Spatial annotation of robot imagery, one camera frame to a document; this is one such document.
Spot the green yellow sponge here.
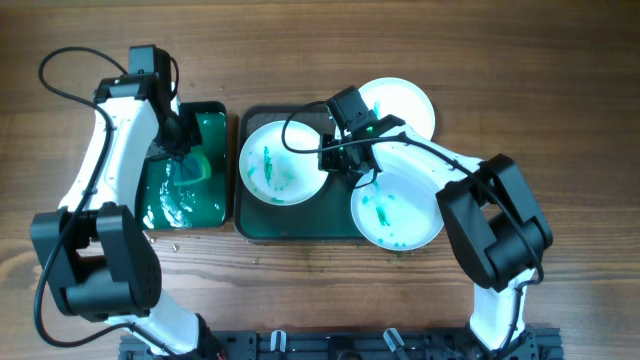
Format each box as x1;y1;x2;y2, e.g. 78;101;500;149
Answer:
173;152;211;186

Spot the white plate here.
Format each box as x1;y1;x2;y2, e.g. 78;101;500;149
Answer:
238;120;328;206
350;164;444;251
359;77;436;140

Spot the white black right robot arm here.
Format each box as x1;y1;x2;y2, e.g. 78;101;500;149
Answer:
316;115;553;359

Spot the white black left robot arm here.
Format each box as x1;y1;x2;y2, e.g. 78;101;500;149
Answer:
30;73;225;359

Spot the dark grey serving tray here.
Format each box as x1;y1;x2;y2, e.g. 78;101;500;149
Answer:
234;105;366;243

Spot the black water tub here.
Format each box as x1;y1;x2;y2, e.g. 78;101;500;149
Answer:
135;101;228;230

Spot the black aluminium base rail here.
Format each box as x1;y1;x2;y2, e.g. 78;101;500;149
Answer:
118;327;565;360

